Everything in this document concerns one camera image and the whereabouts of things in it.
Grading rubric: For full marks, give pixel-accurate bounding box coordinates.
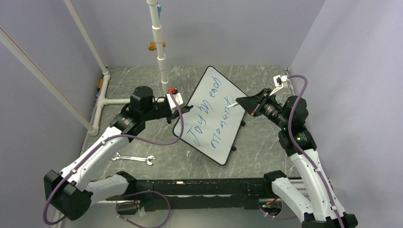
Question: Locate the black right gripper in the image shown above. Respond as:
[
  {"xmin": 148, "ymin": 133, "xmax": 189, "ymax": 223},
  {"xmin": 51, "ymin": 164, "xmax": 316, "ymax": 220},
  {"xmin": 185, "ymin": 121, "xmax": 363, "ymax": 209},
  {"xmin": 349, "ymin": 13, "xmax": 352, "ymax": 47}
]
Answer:
[{"xmin": 236, "ymin": 88, "xmax": 289, "ymax": 129}]

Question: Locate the white whiteboard black frame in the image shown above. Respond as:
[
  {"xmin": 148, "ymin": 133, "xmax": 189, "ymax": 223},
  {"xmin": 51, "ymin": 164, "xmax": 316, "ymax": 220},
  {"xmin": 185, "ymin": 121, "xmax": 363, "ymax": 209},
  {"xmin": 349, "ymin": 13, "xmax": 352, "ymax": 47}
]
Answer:
[{"xmin": 173, "ymin": 66, "xmax": 246, "ymax": 166}]

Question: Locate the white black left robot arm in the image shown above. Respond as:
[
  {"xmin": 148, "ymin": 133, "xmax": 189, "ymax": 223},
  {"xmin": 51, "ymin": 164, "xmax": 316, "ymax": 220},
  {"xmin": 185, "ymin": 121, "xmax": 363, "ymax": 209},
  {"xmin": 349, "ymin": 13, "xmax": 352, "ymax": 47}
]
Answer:
[{"xmin": 42, "ymin": 86, "xmax": 193, "ymax": 225}]

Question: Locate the orange knob on pipe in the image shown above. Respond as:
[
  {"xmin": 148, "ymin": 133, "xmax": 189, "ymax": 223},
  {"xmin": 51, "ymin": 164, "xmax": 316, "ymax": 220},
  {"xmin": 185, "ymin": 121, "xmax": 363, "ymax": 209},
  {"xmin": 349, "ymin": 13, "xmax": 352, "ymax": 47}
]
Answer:
[{"xmin": 147, "ymin": 42, "xmax": 157, "ymax": 51}]

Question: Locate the silver open-end wrench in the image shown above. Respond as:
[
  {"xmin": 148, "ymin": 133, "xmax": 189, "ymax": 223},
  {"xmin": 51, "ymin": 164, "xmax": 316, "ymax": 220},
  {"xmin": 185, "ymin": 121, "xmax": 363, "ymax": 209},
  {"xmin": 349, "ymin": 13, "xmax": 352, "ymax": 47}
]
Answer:
[{"xmin": 110, "ymin": 152, "xmax": 156, "ymax": 165}]

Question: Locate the orange black small tool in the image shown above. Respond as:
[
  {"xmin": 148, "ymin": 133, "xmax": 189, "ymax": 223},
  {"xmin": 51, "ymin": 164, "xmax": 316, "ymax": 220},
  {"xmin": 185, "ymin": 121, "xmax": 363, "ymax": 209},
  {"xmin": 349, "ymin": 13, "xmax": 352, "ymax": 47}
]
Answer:
[{"xmin": 97, "ymin": 79, "xmax": 103, "ymax": 90}]

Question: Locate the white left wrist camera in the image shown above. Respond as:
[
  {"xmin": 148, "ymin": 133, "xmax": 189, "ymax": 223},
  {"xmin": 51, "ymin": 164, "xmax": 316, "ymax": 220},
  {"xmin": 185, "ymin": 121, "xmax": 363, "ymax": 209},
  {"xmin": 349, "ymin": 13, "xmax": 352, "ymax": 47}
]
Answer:
[{"xmin": 166, "ymin": 88, "xmax": 184, "ymax": 109}]

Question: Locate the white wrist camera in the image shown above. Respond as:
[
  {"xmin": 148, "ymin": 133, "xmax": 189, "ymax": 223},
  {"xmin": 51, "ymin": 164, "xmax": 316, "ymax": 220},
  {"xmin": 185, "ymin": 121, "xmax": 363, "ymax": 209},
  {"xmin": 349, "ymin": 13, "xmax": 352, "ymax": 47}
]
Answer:
[
  {"xmin": 166, "ymin": 88, "xmax": 184, "ymax": 109},
  {"xmin": 270, "ymin": 75, "xmax": 288, "ymax": 96}
]

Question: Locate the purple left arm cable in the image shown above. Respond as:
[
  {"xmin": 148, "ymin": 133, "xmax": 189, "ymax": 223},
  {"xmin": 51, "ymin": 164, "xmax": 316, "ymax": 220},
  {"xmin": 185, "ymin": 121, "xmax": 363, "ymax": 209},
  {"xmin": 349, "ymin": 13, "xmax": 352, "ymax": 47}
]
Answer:
[{"xmin": 42, "ymin": 89, "xmax": 185, "ymax": 226}]

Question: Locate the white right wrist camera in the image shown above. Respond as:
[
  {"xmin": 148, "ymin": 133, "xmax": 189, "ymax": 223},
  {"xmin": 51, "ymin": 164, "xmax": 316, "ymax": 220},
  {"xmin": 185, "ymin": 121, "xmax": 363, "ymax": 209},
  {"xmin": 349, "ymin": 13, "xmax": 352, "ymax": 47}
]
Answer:
[{"xmin": 270, "ymin": 75, "xmax": 288, "ymax": 96}]

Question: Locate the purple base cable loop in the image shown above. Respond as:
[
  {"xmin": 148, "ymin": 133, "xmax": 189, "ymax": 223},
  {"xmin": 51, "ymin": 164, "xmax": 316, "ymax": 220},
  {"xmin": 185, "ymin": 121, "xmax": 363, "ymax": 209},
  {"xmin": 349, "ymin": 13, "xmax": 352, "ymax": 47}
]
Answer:
[{"xmin": 115, "ymin": 190, "xmax": 171, "ymax": 228}]

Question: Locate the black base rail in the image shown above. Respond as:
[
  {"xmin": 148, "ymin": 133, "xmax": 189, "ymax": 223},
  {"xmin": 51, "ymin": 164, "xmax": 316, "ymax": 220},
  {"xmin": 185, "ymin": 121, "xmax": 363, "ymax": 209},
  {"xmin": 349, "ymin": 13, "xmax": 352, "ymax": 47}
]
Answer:
[{"xmin": 107, "ymin": 177, "xmax": 276, "ymax": 211}]

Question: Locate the white pvc pipe frame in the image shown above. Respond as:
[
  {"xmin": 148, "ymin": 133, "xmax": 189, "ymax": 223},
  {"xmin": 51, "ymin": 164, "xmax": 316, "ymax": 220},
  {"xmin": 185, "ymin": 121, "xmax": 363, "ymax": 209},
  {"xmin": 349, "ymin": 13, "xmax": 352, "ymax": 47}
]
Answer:
[{"xmin": 0, "ymin": 0, "xmax": 169, "ymax": 135}]

